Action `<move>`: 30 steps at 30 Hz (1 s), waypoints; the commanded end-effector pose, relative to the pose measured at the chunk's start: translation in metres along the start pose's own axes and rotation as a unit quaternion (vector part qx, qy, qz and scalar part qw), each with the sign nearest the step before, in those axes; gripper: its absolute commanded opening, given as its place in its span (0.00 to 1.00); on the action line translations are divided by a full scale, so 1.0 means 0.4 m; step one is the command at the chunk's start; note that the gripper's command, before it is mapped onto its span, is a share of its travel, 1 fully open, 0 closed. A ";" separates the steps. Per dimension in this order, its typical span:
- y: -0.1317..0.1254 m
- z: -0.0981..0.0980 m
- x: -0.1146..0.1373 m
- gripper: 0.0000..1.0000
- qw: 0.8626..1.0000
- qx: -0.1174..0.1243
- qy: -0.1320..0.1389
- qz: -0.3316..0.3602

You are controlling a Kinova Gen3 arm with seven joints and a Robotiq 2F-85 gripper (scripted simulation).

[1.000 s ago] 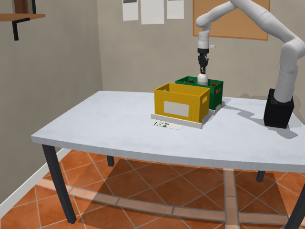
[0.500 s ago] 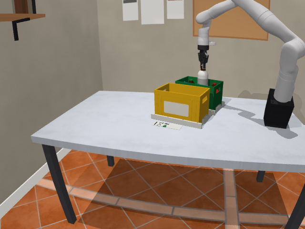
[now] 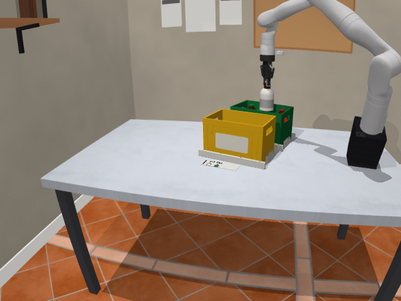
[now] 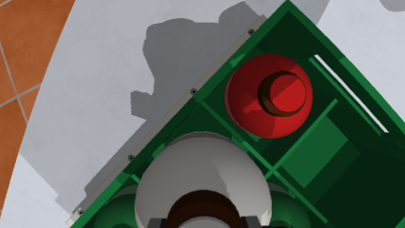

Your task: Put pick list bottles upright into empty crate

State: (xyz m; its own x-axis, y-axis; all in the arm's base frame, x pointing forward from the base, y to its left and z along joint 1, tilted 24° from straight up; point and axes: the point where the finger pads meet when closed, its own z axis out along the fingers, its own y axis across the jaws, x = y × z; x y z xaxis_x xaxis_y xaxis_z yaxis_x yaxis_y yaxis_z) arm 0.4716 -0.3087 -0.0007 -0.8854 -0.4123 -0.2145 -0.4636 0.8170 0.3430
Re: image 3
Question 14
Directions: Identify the white paper pick list strip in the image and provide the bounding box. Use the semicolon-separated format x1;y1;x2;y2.
200;159;240;171

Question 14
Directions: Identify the yellow crate with dividers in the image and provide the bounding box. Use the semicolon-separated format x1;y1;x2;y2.
202;109;275;162

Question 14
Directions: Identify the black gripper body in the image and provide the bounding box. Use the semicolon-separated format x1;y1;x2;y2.
260;55;275;72

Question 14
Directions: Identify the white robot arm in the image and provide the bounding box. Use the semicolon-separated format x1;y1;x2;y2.
257;0;401;135

